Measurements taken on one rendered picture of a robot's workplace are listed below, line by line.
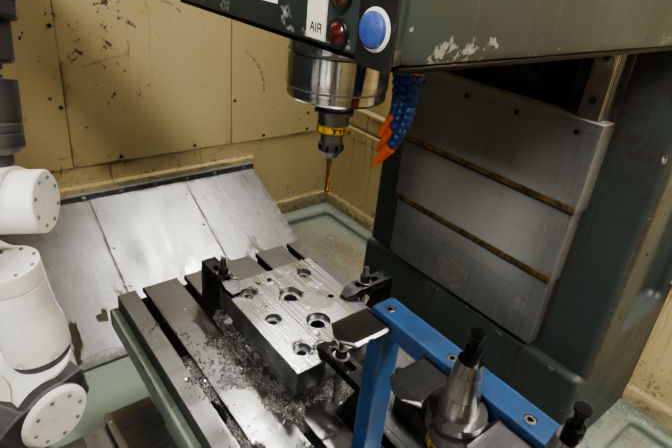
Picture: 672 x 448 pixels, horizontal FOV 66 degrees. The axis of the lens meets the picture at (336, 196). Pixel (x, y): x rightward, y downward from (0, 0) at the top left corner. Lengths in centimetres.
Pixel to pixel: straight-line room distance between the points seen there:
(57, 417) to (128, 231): 110
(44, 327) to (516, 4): 60
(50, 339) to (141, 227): 111
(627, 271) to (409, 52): 80
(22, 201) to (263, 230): 134
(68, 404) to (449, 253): 91
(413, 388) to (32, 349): 43
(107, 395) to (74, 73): 90
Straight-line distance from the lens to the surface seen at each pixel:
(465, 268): 130
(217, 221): 183
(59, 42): 169
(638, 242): 111
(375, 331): 69
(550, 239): 114
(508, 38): 54
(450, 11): 46
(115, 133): 179
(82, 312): 160
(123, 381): 149
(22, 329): 68
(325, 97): 75
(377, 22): 43
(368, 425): 84
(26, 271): 64
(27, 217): 57
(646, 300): 147
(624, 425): 164
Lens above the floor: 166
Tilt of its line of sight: 26 degrees down
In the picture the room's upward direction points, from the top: 6 degrees clockwise
